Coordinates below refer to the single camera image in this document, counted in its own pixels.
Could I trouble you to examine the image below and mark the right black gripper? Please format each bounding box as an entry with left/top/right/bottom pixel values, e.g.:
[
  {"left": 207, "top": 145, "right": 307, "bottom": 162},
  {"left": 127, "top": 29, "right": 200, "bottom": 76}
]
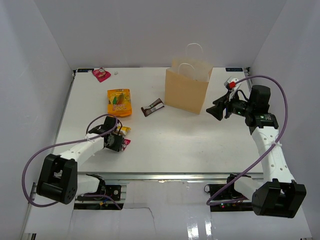
[{"left": 206, "top": 90, "right": 254, "bottom": 121}]

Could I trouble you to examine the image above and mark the pink snack packet front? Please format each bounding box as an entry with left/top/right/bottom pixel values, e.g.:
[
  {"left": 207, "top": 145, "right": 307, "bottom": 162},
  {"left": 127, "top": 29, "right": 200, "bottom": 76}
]
[{"left": 121, "top": 138, "right": 131, "bottom": 151}]

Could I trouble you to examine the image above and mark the pink snack packet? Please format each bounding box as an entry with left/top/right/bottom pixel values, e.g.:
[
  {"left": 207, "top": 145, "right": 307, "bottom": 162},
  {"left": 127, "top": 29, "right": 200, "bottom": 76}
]
[
  {"left": 92, "top": 67, "right": 111, "bottom": 83},
  {"left": 121, "top": 138, "right": 131, "bottom": 151}
]

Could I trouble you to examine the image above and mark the small yellow snack packet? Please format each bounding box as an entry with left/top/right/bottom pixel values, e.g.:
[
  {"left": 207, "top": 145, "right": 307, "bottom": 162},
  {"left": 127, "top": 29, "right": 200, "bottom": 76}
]
[{"left": 115, "top": 125, "right": 131, "bottom": 136}]

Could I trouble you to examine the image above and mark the yellow mango snack pouch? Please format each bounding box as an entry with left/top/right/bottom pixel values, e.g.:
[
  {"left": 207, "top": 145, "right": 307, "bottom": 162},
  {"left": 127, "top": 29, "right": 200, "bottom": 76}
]
[{"left": 107, "top": 88, "right": 132, "bottom": 117}]

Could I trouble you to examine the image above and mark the brown paper bag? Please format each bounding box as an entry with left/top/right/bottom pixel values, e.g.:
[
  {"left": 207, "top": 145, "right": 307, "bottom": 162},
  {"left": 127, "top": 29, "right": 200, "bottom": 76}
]
[{"left": 164, "top": 42, "right": 213, "bottom": 114}]

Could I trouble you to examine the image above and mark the brown chocolate bar wrapper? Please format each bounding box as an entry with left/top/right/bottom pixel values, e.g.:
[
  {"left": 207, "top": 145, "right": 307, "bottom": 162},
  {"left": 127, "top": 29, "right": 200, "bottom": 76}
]
[{"left": 140, "top": 98, "right": 165, "bottom": 117}]

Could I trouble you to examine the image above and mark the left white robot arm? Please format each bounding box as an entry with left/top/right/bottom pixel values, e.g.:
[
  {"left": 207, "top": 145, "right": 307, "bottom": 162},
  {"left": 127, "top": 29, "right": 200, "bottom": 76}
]
[{"left": 36, "top": 114, "right": 125, "bottom": 205}]

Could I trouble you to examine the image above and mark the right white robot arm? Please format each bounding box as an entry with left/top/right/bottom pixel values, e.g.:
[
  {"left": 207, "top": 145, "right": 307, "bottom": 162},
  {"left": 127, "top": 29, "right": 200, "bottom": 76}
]
[{"left": 206, "top": 85, "right": 307, "bottom": 219}]

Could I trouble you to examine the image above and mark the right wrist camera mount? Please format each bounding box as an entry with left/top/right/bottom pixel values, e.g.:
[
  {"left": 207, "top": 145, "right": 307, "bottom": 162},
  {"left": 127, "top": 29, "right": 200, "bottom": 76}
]
[{"left": 224, "top": 76, "right": 242, "bottom": 101}]

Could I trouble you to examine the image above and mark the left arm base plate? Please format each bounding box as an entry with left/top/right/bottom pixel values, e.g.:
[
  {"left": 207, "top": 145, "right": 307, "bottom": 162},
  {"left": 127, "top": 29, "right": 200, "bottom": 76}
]
[{"left": 74, "top": 185, "right": 124, "bottom": 211}]

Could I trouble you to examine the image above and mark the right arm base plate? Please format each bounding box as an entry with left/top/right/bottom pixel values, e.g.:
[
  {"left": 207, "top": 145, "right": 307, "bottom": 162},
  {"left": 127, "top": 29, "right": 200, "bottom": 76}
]
[{"left": 210, "top": 187, "right": 253, "bottom": 213}]

